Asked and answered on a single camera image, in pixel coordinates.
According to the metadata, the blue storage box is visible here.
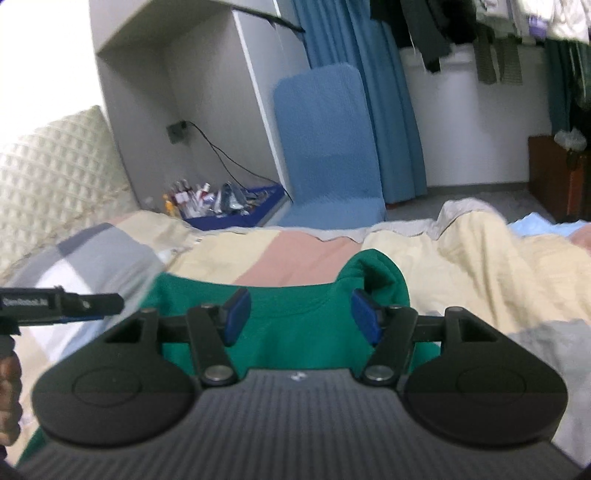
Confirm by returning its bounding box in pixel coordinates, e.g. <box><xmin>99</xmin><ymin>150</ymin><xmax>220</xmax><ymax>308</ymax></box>
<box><xmin>182</xmin><ymin>184</ymin><xmax>284</xmax><ymax>230</ymax></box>

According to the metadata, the group of small bottles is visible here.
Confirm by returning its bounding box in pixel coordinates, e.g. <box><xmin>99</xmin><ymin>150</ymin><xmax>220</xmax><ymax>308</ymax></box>
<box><xmin>161</xmin><ymin>180</ymin><xmax>259</xmax><ymax>219</ymax></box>

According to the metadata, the black hanging garment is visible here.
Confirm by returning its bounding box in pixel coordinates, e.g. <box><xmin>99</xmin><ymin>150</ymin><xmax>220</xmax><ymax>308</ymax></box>
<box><xmin>369</xmin><ymin>0</ymin><xmax>468</xmax><ymax>75</ymax></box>

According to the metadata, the person's left hand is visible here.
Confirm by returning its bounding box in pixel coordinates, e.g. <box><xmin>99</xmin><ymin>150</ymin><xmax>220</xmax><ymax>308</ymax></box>
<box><xmin>0</xmin><ymin>354</ymin><xmax>24</xmax><ymax>446</ymax></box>

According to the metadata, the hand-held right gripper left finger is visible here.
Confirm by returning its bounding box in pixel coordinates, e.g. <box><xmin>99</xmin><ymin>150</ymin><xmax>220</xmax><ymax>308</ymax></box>
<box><xmin>105</xmin><ymin>287</ymin><xmax>253</xmax><ymax>387</ymax></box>

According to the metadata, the beige quilted headboard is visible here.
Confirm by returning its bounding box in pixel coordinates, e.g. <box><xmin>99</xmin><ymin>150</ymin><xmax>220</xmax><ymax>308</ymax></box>
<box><xmin>0</xmin><ymin>105</ymin><xmax>139</xmax><ymax>278</ymax></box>

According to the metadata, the grey fleece cloth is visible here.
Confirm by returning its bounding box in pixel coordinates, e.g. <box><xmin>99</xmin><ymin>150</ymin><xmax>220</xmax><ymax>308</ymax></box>
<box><xmin>505</xmin><ymin>318</ymin><xmax>591</xmax><ymax>460</ymax></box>

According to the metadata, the clear plastic bag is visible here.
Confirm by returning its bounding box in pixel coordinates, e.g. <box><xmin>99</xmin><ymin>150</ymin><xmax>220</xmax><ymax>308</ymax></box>
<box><xmin>553</xmin><ymin>128</ymin><xmax>588</xmax><ymax>152</ymax></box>

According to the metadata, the green hoodie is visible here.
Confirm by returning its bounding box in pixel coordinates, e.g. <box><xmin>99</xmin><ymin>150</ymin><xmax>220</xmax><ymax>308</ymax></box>
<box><xmin>18</xmin><ymin>248</ymin><xmax>439</xmax><ymax>467</ymax></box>

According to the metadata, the dark green hanging garment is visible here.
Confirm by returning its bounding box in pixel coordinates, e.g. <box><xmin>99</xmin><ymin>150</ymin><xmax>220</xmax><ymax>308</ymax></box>
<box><xmin>544</xmin><ymin>39</ymin><xmax>591</xmax><ymax>136</ymax></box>

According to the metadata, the white puffy jacket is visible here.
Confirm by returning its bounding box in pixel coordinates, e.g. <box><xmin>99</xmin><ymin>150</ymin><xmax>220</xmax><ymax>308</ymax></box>
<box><xmin>480</xmin><ymin>0</ymin><xmax>591</xmax><ymax>47</ymax></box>

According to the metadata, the blue curtain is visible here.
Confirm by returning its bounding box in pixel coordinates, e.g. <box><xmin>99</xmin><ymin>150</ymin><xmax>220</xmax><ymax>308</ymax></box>
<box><xmin>291</xmin><ymin>0</ymin><xmax>428</xmax><ymax>206</ymax></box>

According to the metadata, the blue floor chair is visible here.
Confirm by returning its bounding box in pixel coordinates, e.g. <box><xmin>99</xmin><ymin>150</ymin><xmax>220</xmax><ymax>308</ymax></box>
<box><xmin>272</xmin><ymin>64</ymin><xmax>387</xmax><ymax>228</ymax></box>

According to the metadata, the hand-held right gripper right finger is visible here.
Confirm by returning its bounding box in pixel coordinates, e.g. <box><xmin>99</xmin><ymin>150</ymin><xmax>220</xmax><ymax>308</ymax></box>
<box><xmin>350</xmin><ymin>288</ymin><xmax>502</xmax><ymax>387</ymax></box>

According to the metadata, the patchwork blanket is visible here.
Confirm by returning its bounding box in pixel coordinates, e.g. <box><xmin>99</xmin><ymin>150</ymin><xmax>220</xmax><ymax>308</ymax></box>
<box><xmin>0</xmin><ymin>198</ymin><xmax>591</xmax><ymax>462</ymax></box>

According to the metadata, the green striped hanging garment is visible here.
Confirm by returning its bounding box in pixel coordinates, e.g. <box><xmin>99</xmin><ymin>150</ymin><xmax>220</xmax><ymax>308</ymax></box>
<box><xmin>475</xmin><ymin>22</ymin><xmax>524</xmax><ymax>86</ymax></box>

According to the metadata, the brown wooden cabinet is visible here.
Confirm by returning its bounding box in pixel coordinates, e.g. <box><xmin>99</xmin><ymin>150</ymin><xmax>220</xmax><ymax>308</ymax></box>
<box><xmin>527</xmin><ymin>134</ymin><xmax>591</xmax><ymax>223</ymax></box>

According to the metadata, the black cable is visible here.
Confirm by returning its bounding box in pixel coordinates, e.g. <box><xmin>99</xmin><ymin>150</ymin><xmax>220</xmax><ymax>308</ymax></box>
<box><xmin>185</xmin><ymin>121</ymin><xmax>293</xmax><ymax>204</ymax></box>

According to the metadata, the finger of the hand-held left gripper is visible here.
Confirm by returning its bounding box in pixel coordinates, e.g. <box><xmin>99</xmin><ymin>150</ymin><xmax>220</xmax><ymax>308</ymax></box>
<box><xmin>60</xmin><ymin>292</ymin><xmax>125</xmax><ymax>322</ymax></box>

